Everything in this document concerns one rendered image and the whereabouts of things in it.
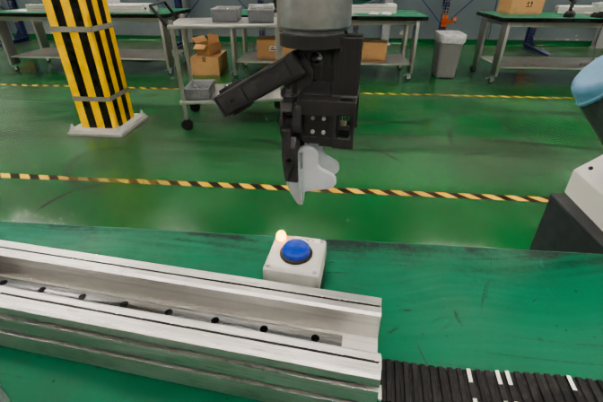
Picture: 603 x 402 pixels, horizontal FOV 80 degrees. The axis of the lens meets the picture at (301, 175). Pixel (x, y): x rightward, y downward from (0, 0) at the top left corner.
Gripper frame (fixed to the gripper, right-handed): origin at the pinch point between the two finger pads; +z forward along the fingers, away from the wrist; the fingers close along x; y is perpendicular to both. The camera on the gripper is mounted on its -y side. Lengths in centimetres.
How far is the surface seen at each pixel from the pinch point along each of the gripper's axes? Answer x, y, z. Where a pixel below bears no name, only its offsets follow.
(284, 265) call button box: -2.5, -1.0, 10.3
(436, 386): -12.9, 18.9, 15.1
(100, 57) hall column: 216, -205, 31
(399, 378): -12.6, 14.9, 15.3
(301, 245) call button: 0.5, 0.7, 8.9
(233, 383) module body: -17.8, -3.1, 13.8
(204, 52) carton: 430, -219, 64
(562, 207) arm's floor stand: 32, 50, 17
